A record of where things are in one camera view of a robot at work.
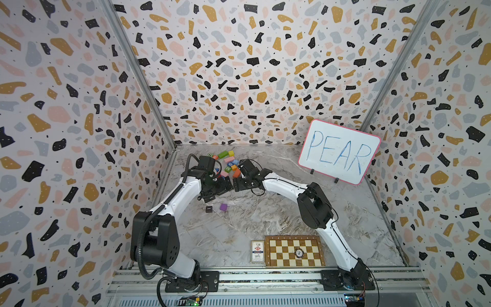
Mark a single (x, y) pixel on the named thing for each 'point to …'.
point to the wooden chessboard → (294, 251)
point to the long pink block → (228, 159)
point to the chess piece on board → (298, 252)
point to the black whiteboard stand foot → (312, 170)
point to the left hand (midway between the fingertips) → (227, 190)
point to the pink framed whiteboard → (338, 151)
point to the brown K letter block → (209, 209)
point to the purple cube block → (223, 206)
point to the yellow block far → (231, 153)
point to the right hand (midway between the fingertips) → (240, 184)
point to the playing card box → (257, 251)
